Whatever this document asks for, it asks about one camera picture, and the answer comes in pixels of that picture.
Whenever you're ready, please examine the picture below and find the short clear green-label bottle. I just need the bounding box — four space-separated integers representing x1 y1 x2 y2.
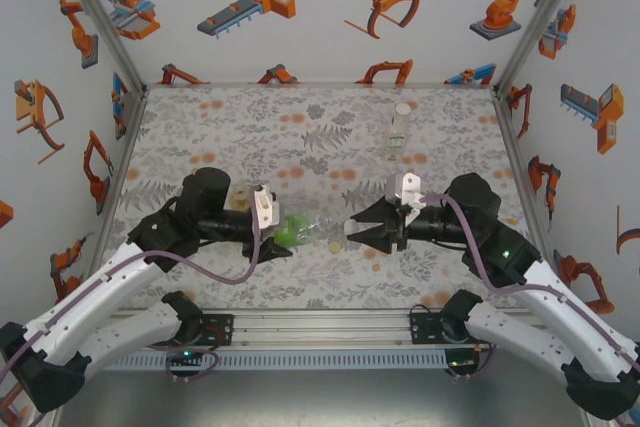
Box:
272 211 321 247

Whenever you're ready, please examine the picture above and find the yellow tea bottle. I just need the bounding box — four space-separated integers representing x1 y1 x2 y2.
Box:
230 186 254 213

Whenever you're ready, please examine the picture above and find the tall clear white-label bottle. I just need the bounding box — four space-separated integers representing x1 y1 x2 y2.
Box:
383 101 412 163

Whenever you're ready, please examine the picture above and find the floral table mat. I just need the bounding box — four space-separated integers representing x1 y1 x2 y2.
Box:
102 84 556 311

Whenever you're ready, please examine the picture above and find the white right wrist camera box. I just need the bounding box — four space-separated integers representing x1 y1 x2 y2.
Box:
384 172 424 221

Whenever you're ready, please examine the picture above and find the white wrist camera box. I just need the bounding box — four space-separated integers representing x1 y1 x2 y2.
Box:
384 172 424 221
251 185 281 229

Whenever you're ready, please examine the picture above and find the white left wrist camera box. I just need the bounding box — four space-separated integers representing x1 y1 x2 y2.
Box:
251 185 281 229

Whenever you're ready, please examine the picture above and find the aluminium side rail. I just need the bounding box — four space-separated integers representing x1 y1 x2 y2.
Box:
492 91 561 308
94 89 149 308

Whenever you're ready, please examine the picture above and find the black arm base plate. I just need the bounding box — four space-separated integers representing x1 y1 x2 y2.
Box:
408 300 454 346
143 314 235 347

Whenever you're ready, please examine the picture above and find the aluminium front rail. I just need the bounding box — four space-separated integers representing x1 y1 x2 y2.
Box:
47 309 591 351

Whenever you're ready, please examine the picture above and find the slotted grey cable tray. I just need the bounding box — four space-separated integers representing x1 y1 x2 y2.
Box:
67 350 446 372

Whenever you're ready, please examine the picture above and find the aluminium frame post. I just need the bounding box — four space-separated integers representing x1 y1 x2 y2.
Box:
49 0 149 93
492 0 591 98

